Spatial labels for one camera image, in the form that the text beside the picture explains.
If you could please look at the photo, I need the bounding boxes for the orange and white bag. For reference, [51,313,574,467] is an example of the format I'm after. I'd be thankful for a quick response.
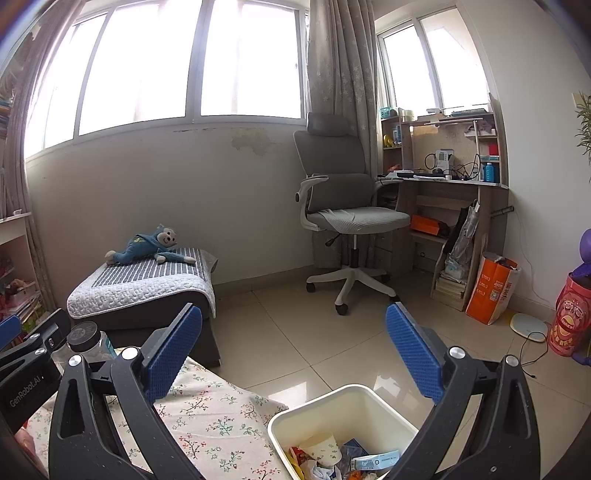
[465,251,522,326]

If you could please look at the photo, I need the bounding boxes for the blue monkey plush toy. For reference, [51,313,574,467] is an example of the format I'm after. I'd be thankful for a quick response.
[105,224,197,266]

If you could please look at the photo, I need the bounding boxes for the grey curtain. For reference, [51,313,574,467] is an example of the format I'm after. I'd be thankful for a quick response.
[0,14,61,315]
[307,0,382,268]

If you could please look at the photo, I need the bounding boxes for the white paper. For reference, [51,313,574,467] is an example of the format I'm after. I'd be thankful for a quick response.
[309,462,342,480]

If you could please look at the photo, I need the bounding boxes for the printed paper cup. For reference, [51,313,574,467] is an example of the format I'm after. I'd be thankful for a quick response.
[300,432,343,467]

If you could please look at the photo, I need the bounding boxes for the orange box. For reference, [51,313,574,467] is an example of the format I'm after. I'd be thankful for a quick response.
[410,213,441,236]

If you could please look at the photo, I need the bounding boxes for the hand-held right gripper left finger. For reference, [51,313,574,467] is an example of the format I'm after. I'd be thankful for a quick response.
[48,302,204,480]

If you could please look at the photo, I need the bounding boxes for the small white box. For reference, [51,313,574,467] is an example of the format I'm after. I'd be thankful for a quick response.
[351,450,400,472]

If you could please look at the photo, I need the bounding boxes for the clear jar with brown balls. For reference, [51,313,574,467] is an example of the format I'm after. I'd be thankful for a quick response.
[51,322,118,370]

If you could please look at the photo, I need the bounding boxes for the green plant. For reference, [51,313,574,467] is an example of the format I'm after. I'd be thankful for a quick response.
[573,92,591,167]

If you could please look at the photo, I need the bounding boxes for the white trash bin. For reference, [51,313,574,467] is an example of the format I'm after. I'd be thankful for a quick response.
[268,384,421,480]

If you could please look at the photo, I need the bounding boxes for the white bathroom scale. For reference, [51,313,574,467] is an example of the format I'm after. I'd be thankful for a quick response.
[509,312,549,343]

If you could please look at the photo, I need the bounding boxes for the white shelf unit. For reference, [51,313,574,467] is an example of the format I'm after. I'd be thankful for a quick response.
[0,212,47,324]

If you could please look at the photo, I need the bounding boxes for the stack of books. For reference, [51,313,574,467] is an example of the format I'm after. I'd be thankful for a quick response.
[434,272,467,305]

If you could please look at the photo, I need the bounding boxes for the grey office chair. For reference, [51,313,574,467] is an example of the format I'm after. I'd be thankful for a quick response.
[293,112,411,316]

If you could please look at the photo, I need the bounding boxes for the dark ottoman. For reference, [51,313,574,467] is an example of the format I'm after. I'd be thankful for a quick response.
[69,295,222,367]

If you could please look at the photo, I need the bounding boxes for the wooden desk with hutch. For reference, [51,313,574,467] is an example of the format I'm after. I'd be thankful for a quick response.
[379,108,511,312]

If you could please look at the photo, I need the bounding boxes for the purple balloon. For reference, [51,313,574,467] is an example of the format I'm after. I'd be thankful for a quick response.
[577,231,591,278]

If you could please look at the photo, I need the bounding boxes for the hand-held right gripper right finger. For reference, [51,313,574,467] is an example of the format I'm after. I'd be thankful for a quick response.
[385,302,541,480]

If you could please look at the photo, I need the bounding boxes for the silver bag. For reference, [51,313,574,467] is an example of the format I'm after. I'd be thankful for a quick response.
[445,199,481,280]

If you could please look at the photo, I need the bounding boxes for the small side window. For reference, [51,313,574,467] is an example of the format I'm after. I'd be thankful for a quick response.
[376,9,492,116]

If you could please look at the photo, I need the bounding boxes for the black cable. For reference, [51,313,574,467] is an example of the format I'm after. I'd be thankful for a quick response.
[519,339,550,381]

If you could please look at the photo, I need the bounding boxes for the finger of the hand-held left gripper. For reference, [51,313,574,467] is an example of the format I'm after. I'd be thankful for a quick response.
[0,315,28,365]
[18,308,72,365]

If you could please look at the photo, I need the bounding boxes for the floral tablecloth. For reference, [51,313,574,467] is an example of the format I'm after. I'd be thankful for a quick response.
[18,348,289,480]

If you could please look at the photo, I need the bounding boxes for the large window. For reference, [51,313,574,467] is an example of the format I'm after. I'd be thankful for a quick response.
[23,0,310,160]

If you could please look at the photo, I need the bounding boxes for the red printed barrel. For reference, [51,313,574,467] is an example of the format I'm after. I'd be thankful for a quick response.
[548,272,591,357]

